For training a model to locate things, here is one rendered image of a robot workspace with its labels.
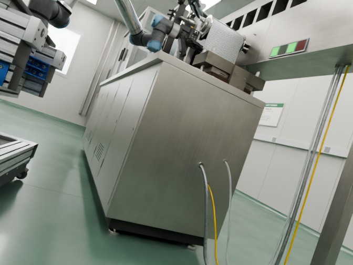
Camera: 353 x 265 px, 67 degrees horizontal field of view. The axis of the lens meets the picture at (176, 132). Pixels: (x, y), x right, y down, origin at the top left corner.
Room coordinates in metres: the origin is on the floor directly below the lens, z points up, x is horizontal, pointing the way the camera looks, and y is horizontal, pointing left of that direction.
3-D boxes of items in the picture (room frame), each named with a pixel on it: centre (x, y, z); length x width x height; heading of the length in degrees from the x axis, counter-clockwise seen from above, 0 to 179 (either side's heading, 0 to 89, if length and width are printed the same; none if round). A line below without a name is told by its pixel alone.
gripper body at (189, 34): (1.52, 0.13, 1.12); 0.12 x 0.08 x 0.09; 113
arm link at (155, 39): (1.47, 0.29, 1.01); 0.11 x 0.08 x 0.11; 56
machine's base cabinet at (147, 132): (2.51, 0.37, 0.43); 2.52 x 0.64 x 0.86; 23
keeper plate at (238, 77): (1.44, -0.22, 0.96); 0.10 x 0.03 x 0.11; 113
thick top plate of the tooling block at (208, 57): (1.52, -0.17, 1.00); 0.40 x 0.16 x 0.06; 113
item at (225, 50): (1.62, -0.09, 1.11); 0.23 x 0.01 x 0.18; 113
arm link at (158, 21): (1.46, 0.28, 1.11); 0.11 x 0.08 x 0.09; 113
